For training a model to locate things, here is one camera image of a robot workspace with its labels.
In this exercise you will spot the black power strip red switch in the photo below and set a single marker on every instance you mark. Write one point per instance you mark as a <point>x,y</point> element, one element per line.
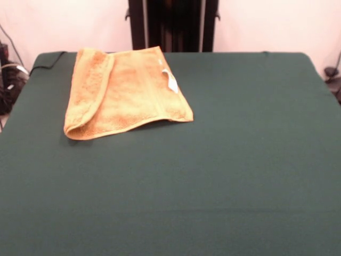
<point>3,53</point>

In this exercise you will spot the tan terry towel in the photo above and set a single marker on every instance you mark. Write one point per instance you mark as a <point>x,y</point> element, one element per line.
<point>128,96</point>

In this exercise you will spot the dark green tablecloth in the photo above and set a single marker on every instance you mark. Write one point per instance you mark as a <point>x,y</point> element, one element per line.
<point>213,173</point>

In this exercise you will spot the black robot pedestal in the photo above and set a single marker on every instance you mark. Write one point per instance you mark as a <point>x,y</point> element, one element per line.
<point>173,26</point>

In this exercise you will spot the black plug adapter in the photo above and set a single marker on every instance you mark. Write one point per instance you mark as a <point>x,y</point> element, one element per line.
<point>330,72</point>

